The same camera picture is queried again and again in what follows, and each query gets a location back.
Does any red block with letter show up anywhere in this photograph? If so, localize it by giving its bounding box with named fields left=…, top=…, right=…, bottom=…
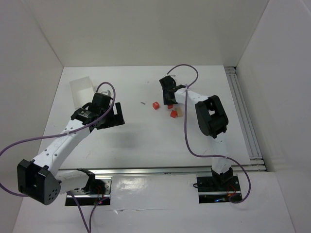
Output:
left=152, top=101, right=160, bottom=110

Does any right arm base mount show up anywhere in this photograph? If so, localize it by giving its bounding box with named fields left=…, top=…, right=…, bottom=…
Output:
left=193, top=176, right=242, bottom=204

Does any red wood block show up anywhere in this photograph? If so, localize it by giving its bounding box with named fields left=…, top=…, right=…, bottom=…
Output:
left=170, top=110, right=178, bottom=118

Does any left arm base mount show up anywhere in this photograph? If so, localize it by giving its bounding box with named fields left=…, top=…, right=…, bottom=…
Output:
left=70, top=176, right=112, bottom=206

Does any white perforated plastic box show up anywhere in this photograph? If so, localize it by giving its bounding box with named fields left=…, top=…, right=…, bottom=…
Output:
left=69, top=76, right=94, bottom=110

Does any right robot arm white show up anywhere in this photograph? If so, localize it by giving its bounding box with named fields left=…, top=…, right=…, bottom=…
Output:
left=159, top=76, right=233, bottom=189

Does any natural wood block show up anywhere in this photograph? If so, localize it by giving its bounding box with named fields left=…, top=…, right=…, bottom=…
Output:
left=176, top=108, right=183, bottom=117

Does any aluminium rail right side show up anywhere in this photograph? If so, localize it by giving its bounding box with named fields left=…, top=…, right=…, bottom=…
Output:
left=224, top=67, right=263, bottom=160

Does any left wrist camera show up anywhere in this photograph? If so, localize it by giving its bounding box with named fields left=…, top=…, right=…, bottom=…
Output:
left=101, top=90, right=112, bottom=97

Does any aluminium rail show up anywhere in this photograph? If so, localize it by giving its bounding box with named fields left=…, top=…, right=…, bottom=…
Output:
left=59, top=164, right=267, bottom=176
left=224, top=67, right=263, bottom=160

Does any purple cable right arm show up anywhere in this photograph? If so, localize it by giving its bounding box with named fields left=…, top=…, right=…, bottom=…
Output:
left=167, top=64, right=251, bottom=204

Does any aluminium rail front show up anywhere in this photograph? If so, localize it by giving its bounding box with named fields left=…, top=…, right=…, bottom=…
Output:
left=59, top=164, right=267, bottom=176

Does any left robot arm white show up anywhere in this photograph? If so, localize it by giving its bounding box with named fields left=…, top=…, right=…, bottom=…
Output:
left=17, top=93, right=125, bottom=205

